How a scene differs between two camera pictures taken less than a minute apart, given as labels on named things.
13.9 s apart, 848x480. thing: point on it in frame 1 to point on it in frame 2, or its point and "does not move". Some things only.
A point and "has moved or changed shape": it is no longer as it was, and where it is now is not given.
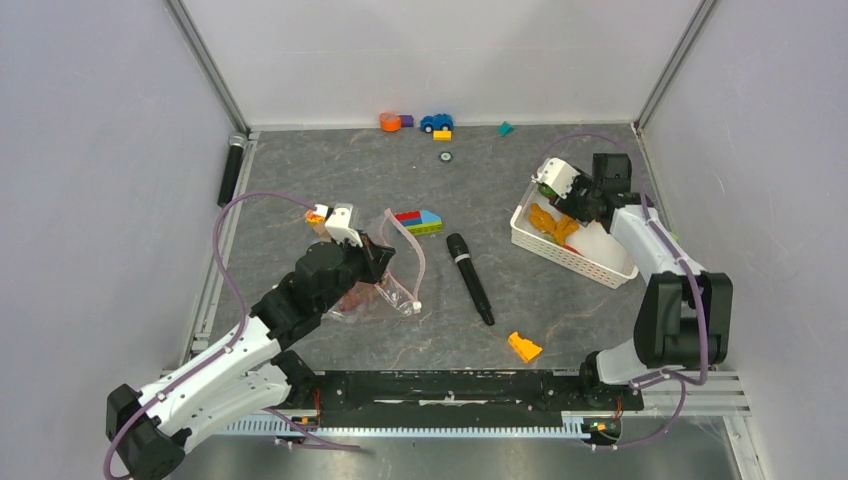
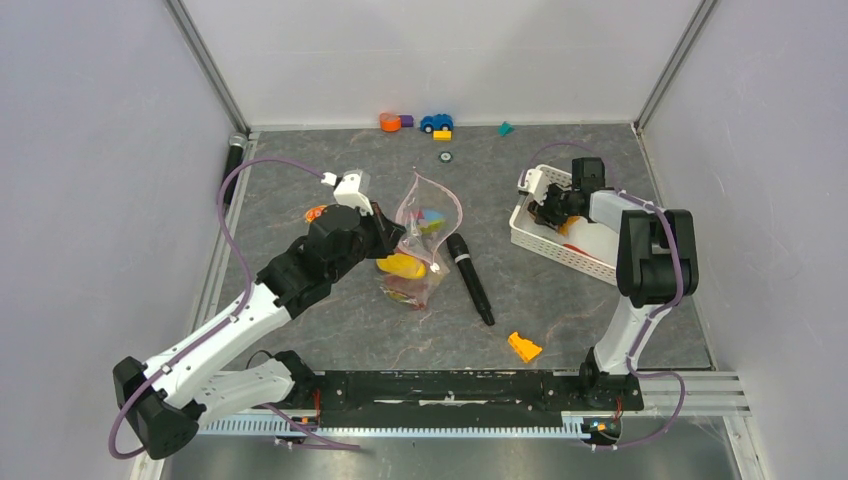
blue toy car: (437, 122) does not move
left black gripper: (375, 257) to (388, 233)
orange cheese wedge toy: (525, 348) does not move
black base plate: (460, 392) does not move
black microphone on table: (460, 251) does not move
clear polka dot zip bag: (398, 288) has moved or changed shape
